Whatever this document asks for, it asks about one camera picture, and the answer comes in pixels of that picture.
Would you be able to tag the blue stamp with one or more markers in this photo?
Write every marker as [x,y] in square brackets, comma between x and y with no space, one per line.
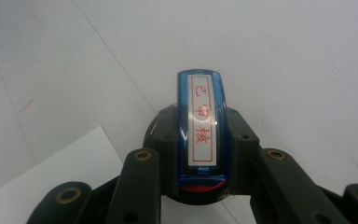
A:
[202,124]

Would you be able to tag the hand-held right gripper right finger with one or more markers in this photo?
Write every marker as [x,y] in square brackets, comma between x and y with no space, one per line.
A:
[242,149]

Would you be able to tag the white paper sheet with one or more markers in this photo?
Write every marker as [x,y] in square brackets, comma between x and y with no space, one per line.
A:
[59,174]

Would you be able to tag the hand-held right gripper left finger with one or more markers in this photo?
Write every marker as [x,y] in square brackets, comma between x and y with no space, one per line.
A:
[165,152]

